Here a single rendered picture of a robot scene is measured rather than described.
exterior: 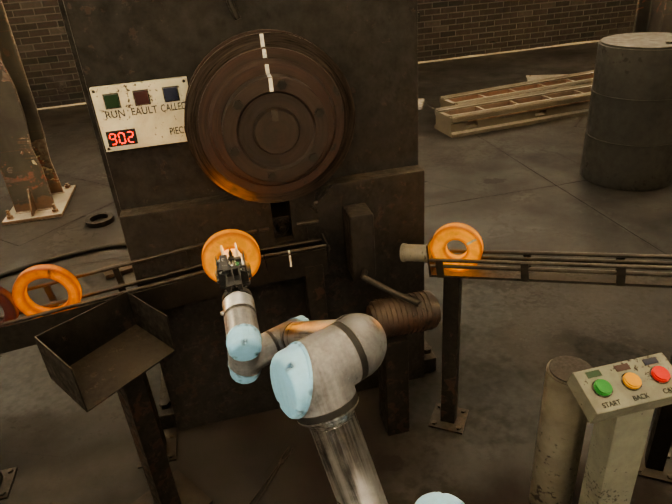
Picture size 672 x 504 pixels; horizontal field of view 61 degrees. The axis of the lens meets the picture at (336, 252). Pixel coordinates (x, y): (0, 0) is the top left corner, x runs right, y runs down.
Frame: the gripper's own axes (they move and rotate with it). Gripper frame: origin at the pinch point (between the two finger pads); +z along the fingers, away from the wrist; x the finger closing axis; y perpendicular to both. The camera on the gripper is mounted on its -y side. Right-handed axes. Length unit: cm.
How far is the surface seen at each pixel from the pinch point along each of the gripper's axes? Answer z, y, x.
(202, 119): 24.4, 25.7, 0.7
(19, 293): 17, -17, 62
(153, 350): -10.2, -21.3, 25.2
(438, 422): -18, -83, -60
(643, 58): 151, -48, -246
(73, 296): 16, -21, 48
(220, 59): 29.8, 38.8, -6.8
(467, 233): -1, -9, -68
